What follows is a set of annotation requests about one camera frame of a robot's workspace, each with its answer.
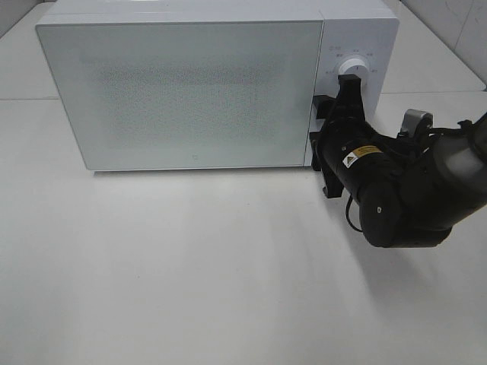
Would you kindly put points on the white microwave oven body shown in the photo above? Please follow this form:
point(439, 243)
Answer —
point(365, 28)

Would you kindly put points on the upper white control knob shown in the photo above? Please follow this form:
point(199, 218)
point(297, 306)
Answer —
point(355, 65)

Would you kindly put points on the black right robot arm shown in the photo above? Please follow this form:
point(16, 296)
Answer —
point(410, 189)

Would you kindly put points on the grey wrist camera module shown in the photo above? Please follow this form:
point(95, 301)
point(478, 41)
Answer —
point(415, 123)

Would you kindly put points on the white microwave door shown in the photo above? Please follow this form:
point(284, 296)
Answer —
point(186, 96)

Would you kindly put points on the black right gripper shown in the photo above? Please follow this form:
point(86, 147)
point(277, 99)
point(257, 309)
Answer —
point(343, 150)

